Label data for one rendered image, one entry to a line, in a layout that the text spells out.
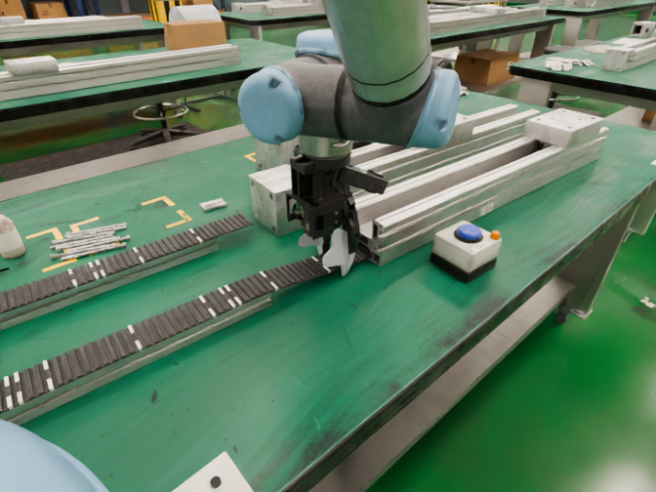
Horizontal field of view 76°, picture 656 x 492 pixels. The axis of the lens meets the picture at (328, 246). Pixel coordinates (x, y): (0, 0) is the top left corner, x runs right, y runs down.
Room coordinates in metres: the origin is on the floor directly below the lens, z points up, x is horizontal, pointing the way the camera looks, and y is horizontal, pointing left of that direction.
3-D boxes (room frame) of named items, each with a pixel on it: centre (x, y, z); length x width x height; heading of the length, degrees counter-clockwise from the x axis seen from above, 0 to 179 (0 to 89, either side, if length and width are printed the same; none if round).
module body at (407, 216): (0.87, -0.38, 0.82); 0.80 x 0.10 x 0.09; 127
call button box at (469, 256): (0.60, -0.23, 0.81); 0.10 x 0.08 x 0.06; 37
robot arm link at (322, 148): (0.57, 0.00, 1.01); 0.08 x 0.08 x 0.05
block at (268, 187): (0.74, 0.08, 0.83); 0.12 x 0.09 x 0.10; 37
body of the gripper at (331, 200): (0.57, 0.01, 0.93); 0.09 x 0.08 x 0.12; 127
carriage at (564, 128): (1.02, -0.58, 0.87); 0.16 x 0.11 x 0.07; 127
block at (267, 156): (1.02, 0.11, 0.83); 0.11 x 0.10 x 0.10; 59
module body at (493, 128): (1.02, -0.26, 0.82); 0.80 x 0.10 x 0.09; 127
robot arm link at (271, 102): (0.48, 0.03, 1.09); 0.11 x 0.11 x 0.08; 65
